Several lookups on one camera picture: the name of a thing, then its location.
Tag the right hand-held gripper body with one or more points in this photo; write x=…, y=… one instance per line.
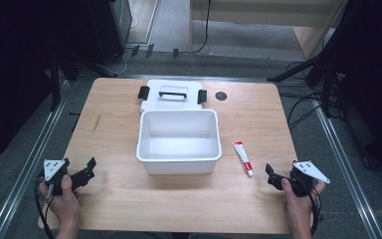
x=303, y=181

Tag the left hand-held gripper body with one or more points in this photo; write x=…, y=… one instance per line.
x=58, y=176

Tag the person's right hand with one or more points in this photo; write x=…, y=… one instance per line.
x=296, y=207

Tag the person's left hand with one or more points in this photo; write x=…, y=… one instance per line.
x=63, y=204

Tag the white and red ointment tube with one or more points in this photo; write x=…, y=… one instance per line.
x=243, y=157

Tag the black metal stand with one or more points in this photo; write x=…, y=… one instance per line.
x=55, y=83

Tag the black round table grommet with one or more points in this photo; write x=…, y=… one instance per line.
x=221, y=96

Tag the white plastic storage box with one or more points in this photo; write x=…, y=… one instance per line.
x=179, y=139

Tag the black tripod stand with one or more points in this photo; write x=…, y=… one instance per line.
x=315, y=63

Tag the dark curtain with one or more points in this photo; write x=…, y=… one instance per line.
x=16, y=66
x=378, y=83

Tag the black cabinet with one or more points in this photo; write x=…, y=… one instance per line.
x=109, y=30

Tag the light wooden furniture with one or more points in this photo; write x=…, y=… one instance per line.
x=265, y=13

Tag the metal floor rail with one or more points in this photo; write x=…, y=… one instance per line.
x=30, y=159
x=348, y=172

